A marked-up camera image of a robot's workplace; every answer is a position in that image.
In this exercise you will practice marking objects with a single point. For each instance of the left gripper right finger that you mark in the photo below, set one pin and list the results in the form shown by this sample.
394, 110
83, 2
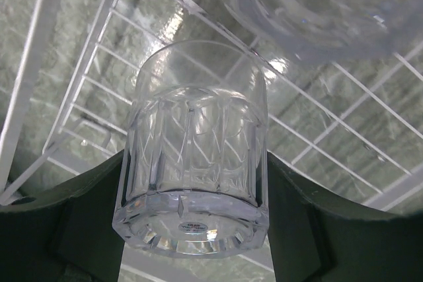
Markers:
316, 235

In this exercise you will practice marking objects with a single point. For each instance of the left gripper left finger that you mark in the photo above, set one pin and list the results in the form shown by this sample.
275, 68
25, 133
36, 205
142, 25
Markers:
65, 233

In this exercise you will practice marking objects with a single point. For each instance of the clear glass tumbler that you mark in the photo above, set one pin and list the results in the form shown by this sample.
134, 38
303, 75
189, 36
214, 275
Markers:
317, 31
194, 177

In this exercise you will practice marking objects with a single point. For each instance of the white wire dish rack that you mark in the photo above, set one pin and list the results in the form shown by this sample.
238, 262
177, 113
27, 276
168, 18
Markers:
68, 75

